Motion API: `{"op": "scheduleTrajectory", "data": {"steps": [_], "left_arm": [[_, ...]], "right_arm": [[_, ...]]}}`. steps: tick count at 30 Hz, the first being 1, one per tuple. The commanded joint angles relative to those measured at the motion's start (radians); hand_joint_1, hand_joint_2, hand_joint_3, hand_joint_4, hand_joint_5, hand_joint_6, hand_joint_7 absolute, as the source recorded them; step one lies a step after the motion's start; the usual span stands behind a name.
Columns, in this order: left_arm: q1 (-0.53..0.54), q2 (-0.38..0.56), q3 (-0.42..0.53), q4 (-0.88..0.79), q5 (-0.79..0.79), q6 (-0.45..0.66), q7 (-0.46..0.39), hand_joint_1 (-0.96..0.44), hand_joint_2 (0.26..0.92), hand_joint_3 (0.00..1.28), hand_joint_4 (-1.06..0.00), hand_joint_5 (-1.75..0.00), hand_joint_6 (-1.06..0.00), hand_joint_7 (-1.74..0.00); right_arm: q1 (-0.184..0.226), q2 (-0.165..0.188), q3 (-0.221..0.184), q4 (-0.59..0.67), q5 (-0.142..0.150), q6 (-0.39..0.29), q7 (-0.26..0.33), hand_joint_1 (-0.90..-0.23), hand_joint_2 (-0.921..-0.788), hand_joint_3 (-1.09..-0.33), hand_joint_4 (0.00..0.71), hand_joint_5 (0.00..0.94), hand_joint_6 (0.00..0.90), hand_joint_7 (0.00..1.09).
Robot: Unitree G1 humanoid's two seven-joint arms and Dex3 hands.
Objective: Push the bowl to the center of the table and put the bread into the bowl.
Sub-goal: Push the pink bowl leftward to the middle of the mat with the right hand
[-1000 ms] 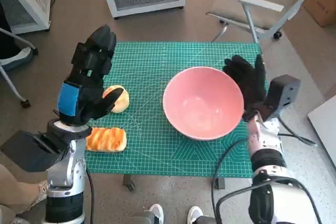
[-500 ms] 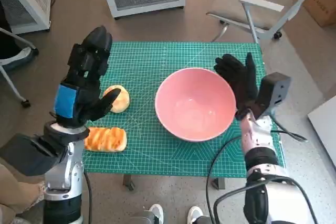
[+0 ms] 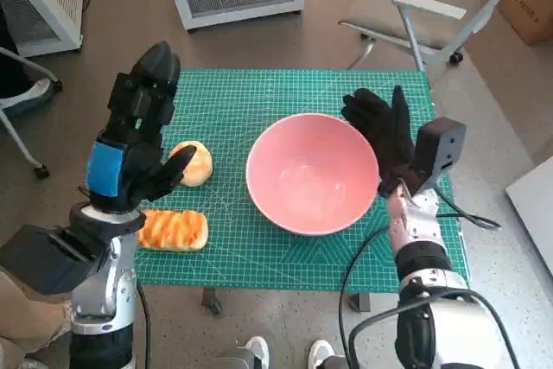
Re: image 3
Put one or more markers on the black blue-taped left robot hand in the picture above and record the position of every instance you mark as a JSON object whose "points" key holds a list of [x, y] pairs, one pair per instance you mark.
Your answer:
{"points": [[129, 148]]}

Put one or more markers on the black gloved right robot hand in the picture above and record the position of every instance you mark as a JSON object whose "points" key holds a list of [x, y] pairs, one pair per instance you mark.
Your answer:
{"points": [[384, 135]]}

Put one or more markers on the round toy bread bun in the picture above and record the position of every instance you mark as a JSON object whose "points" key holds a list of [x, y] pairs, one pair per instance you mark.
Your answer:
{"points": [[201, 166]]}

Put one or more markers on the pink bowl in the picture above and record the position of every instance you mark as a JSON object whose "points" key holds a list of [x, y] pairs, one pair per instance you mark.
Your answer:
{"points": [[311, 179]]}

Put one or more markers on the rectangular toy bread loaf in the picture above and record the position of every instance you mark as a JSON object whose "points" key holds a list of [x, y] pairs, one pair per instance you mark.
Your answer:
{"points": [[173, 230]]}

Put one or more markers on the grey office chair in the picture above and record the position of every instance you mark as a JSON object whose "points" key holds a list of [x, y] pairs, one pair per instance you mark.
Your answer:
{"points": [[39, 90]]}

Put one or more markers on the green cutting mat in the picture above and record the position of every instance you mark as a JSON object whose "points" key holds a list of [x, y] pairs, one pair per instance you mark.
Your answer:
{"points": [[259, 97]]}

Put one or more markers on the person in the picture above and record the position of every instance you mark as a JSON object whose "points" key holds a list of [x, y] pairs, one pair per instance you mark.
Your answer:
{"points": [[10, 66]]}

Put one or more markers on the black table leg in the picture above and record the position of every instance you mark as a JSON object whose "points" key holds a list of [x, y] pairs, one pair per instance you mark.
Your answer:
{"points": [[362, 302], [211, 300]]}

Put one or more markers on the white flat panel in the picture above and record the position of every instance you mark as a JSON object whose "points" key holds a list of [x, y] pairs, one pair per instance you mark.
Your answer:
{"points": [[535, 213]]}

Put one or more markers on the cardboard box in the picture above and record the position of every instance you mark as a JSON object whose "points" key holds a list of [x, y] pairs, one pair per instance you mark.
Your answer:
{"points": [[531, 14]]}

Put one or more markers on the person's leg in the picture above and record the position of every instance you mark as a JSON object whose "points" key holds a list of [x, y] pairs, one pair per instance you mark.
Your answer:
{"points": [[26, 313]]}

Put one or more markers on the white shoe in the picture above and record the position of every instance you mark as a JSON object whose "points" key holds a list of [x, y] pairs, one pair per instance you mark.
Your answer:
{"points": [[322, 349], [258, 347]]}

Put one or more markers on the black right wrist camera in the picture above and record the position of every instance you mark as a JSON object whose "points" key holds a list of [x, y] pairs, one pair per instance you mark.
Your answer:
{"points": [[436, 148]]}

